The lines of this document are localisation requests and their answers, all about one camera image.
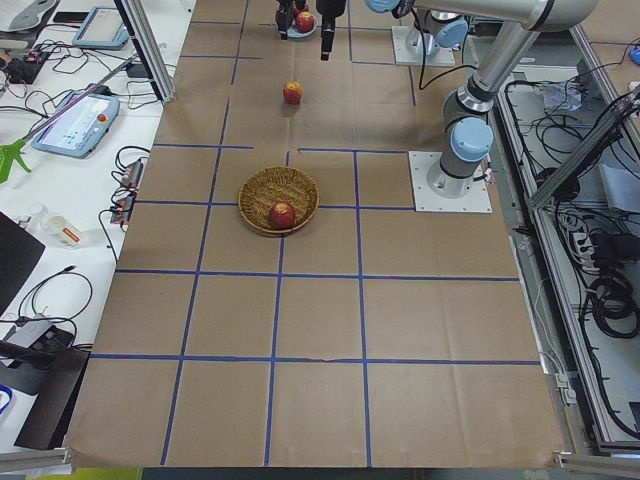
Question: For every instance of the red apple on plate right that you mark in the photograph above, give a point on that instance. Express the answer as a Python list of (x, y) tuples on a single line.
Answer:
[(305, 21)]

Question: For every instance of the red apple on plate back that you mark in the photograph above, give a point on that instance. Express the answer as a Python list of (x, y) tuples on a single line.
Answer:
[(299, 6)]

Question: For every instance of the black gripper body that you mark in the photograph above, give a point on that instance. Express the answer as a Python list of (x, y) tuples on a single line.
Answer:
[(329, 7)]

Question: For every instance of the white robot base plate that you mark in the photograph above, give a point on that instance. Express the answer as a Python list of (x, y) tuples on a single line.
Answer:
[(435, 191)]

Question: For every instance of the light blue plate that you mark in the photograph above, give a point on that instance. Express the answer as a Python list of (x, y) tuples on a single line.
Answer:
[(295, 34)]

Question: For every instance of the black laptop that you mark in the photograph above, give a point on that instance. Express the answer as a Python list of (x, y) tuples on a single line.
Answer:
[(20, 253)]

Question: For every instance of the round woven wicker basket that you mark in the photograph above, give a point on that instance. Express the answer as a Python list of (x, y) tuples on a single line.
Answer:
[(274, 185)]

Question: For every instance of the red apple on plate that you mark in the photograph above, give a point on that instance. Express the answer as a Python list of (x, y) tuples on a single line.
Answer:
[(305, 21), (299, 6)]

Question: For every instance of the clear plastic bottle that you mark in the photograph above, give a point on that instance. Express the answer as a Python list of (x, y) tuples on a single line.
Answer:
[(56, 226)]

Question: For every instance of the green grabber tool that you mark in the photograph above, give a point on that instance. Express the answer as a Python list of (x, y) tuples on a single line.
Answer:
[(11, 153)]

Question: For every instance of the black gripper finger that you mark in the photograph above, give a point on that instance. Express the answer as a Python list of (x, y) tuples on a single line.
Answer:
[(284, 19), (327, 37)]

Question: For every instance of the blue teach pendant tablet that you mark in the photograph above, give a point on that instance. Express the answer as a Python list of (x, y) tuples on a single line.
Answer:
[(79, 130)]

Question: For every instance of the aluminium frame post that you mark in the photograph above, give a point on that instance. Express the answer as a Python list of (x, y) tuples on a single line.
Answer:
[(147, 49)]

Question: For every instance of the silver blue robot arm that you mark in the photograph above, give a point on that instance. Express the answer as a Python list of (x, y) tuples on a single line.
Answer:
[(533, 16), (469, 138)]

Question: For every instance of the dark red apple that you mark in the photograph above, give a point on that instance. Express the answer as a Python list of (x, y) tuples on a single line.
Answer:
[(282, 215)]

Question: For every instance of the red yellow apple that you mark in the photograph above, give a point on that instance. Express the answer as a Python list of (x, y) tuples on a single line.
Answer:
[(292, 92)]

